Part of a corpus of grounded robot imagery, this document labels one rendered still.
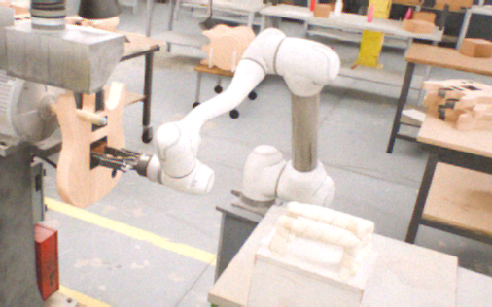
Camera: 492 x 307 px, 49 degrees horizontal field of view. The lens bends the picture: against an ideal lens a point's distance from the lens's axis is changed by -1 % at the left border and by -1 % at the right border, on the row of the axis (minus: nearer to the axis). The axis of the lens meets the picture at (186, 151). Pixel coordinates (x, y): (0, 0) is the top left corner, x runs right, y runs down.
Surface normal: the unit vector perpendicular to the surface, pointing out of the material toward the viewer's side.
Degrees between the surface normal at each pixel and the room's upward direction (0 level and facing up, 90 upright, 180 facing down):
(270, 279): 90
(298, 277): 90
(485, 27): 90
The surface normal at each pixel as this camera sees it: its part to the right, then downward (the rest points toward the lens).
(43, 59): -0.44, 0.33
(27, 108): 0.83, 0.26
